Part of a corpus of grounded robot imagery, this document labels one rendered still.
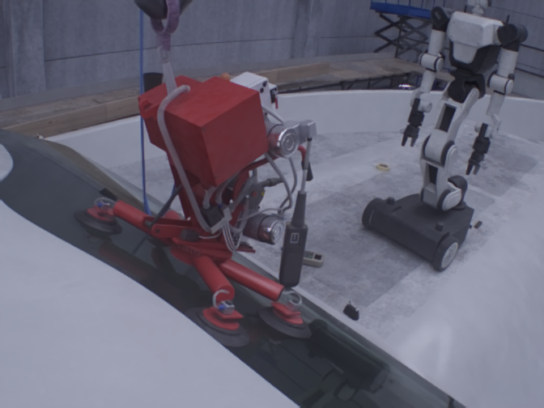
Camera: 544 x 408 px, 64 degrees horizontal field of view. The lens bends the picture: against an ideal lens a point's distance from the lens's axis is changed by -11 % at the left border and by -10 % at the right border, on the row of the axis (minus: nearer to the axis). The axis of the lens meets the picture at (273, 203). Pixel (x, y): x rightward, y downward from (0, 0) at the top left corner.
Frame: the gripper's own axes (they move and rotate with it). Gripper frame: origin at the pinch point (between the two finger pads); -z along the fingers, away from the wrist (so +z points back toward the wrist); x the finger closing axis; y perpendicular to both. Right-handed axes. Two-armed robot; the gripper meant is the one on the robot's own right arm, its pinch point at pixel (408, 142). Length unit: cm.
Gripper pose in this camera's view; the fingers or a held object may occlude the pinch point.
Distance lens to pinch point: 290.1
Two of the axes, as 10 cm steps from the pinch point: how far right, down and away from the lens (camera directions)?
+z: 2.5, -9.1, -3.3
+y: 6.6, 4.1, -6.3
